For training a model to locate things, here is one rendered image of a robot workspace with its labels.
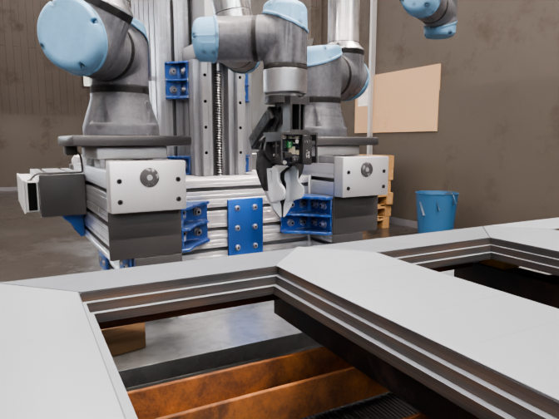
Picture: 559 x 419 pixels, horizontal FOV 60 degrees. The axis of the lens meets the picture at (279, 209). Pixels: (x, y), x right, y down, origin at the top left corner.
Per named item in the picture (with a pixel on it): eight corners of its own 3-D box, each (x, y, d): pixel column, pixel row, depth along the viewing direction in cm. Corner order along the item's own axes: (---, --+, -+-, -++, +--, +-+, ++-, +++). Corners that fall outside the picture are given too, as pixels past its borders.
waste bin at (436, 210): (470, 244, 492) (473, 189, 484) (440, 248, 470) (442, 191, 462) (432, 235, 533) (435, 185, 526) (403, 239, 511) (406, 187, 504)
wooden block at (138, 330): (131, 337, 87) (131, 310, 86) (146, 347, 82) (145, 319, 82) (74, 352, 80) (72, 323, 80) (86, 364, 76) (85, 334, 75)
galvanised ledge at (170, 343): (571, 286, 127) (572, 275, 127) (2, 416, 67) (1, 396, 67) (505, 268, 145) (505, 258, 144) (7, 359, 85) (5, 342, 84)
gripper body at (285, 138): (279, 168, 79) (279, 92, 78) (257, 165, 87) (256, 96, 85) (319, 167, 83) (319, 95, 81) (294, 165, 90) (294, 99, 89)
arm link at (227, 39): (205, 69, 92) (264, 68, 91) (190, 59, 81) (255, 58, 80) (205, 26, 90) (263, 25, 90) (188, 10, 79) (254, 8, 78)
